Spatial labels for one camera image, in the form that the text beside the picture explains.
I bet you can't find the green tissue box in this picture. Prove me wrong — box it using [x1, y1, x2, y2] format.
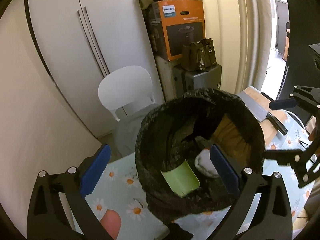
[161, 160, 200, 198]

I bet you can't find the white ball orange top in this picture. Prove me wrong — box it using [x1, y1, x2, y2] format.
[194, 148, 219, 178]

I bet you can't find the black-lined trash bin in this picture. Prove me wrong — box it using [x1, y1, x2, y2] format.
[135, 88, 265, 225]

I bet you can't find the person's left hand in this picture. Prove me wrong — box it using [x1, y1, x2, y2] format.
[100, 210, 121, 239]

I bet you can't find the wooden cutting board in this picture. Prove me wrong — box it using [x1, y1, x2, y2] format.
[237, 86, 288, 145]

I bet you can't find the daisy print blue tablecloth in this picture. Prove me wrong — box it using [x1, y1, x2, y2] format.
[71, 109, 316, 240]

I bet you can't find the brown leather handbag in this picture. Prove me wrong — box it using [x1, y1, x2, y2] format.
[181, 38, 217, 72]

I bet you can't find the beige curtain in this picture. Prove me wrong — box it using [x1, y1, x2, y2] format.
[203, 0, 272, 93]

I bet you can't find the grey suitcase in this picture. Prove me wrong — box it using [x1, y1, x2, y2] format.
[172, 64, 222, 97]

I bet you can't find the orange Philips appliance box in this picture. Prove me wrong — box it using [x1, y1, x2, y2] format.
[148, 0, 205, 61]

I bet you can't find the white plastic chair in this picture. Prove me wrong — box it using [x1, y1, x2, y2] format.
[98, 66, 155, 121]

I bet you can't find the white double door cabinet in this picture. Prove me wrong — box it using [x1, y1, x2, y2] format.
[28, 0, 164, 138]

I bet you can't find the steel cleaver black handle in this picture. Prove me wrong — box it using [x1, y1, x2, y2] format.
[237, 92, 287, 135]

